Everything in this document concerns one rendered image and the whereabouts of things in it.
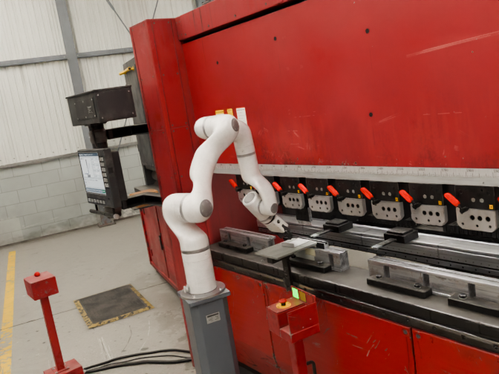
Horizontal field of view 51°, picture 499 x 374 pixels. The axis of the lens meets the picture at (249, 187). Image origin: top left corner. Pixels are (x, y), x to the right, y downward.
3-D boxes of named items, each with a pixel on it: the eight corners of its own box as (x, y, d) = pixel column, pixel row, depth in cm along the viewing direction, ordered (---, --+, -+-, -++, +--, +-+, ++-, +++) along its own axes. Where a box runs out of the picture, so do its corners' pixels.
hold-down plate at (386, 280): (366, 284, 232) (365, 277, 231) (374, 280, 235) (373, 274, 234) (425, 299, 208) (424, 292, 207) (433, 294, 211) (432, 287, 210)
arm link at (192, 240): (195, 254, 208) (185, 197, 204) (164, 251, 220) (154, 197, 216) (215, 245, 217) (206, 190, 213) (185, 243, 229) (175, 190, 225)
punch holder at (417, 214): (411, 222, 209) (408, 182, 206) (424, 217, 214) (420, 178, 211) (445, 226, 197) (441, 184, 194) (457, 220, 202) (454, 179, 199)
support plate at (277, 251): (255, 254, 263) (254, 252, 262) (293, 239, 277) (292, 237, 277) (277, 260, 248) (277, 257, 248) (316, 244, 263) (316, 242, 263)
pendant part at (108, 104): (90, 221, 356) (64, 97, 342) (124, 212, 371) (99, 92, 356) (121, 229, 316) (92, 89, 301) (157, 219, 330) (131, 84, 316)
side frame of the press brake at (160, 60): (191, 366, 362) (128, 27, 323) (284, 320, 411) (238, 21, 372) (211, 378, 342) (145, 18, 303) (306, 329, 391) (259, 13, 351)
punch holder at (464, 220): (457, 228, 193) (453, 185, 190) (470, 222, 198) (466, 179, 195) (497, 233, 181) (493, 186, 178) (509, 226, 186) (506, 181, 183)
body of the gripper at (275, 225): (278, 210, 250) (290, 223, 257) (263, 209, 258) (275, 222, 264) (271, 223, 247) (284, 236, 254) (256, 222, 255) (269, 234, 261)
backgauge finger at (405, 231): (363, 249, 245) (361, 240, 244) (398, 234, 260) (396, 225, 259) (384, 253, 235) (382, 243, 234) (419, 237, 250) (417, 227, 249)
